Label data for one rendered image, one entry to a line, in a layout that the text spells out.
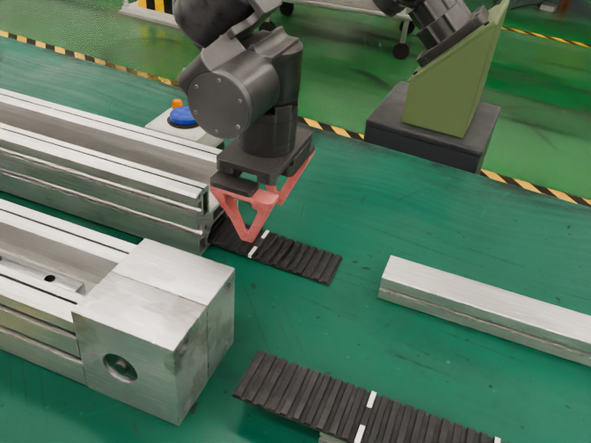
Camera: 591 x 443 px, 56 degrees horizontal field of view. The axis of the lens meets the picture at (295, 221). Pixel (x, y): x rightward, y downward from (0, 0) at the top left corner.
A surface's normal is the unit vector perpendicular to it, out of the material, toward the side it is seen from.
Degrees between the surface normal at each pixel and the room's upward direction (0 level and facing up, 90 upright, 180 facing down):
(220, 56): 42
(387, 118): 0
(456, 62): 90
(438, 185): 0
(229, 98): 90
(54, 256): 90
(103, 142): 90
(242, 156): 0
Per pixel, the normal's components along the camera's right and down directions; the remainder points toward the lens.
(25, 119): -0.37, 0.54
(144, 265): 0.08, -0.80
